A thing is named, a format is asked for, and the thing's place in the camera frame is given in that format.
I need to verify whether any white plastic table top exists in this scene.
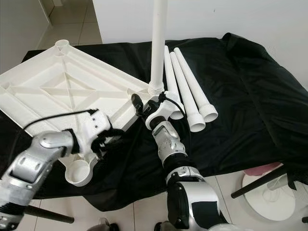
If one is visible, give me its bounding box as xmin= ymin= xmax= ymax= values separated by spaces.
xmin=0 ymin=39 xmax=162 ymax=187

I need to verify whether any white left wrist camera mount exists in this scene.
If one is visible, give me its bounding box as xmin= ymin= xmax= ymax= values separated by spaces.
xmin=77 ymin=110 xmax=111 ymax=157

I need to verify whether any grey robot right leg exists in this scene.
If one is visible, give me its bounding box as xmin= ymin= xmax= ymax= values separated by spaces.
xmin=154 ymin=221 xmax=179 ymax=231

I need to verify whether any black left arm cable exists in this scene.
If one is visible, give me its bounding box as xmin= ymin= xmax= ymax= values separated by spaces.
xmin=12 ymin=110 xmax=97 ymax=154

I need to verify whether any grey robot leg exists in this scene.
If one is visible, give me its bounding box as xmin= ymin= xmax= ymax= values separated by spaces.
xmin=154 ymin=221 xmax=179 ymax=231
xmin=99 ymin=218 xmax=114 ymax=231

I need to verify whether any grey robot left leg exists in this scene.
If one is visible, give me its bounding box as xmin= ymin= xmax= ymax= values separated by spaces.
xmin=99 ymin=218 xmax=114 ymax=231

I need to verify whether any white plastic table leg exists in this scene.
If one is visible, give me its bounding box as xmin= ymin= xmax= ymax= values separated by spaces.
xmin=164 ymin=45 xmax=206 ymax=133
xmin=148 ymin=0 xmax=169 ymax=94
xmin=163 ymin=72 xmax=186 ymax=121
xmin=173 ymin=46 xmax=218 ymax=123

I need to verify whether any black table cloth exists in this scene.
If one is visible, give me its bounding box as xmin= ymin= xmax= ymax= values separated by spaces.
xmin=0 ymin=33 xmax=308 ymax=212

